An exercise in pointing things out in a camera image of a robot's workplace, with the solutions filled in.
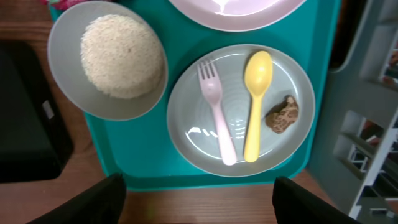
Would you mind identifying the grey plastic dishwasher rack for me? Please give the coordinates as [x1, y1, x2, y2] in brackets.
[308, 0, 397, 223]

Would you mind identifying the grey round plate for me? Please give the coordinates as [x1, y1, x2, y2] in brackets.
[167, 44, 315, 177]

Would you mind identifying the large white round plate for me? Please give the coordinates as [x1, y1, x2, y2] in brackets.
[170, 0, 305, 32]

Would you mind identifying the yellow plastic spoon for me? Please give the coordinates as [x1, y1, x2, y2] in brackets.
[244, 51, 273, 162]

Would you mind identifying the teal plastic serving tray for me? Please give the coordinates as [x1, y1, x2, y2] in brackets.
[49, 0, 342, 192]

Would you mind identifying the grey bowl of rice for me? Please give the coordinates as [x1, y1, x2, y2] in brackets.
[47, 1, 168, 121]

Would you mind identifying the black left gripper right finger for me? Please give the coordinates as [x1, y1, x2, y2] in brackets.
[272, 176, 359, 224]

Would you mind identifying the brown food scrap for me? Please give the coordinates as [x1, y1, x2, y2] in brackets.
[265, 95, 299, 134]

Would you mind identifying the black waste bin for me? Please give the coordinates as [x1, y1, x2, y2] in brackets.
[1, 40, 73, 183]

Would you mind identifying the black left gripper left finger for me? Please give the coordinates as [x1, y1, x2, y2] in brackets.
[29, 174, 126, 224]

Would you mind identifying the red snack wrapper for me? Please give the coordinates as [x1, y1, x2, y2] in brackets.
[39, 0, 91, 11]

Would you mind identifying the pale pink plastic fork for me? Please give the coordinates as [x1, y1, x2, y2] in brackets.
[197, 60, 237, 166]

